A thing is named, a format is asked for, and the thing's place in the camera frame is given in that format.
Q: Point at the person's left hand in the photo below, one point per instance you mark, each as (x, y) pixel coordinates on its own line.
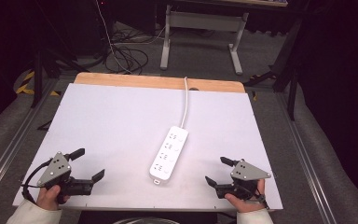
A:
(47, 197)

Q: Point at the yellow black floor tape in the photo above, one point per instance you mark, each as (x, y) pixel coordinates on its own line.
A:
(28, 85)

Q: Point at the white power strip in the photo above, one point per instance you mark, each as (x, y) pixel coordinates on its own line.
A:
(168, 154)

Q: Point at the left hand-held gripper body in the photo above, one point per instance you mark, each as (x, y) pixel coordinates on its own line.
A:
(55, 169)

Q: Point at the wooden table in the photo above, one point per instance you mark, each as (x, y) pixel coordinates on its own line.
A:
(136, 81)

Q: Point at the person's right hand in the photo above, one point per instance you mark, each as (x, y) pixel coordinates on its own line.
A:
(245, 203)

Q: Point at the black metal stand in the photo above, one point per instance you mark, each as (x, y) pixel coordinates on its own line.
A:
(290, 71)
(38, 71)

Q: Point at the white table board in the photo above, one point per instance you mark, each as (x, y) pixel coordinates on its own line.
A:
(121, 124)

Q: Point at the aluminium floor rail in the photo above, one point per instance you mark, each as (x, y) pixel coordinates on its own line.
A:
(9, 149)
(307, 161)

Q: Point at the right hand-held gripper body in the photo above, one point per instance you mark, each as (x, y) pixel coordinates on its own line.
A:
(248, 172)

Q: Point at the white metal desk frame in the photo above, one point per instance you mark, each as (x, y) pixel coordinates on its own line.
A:
(199, 20)

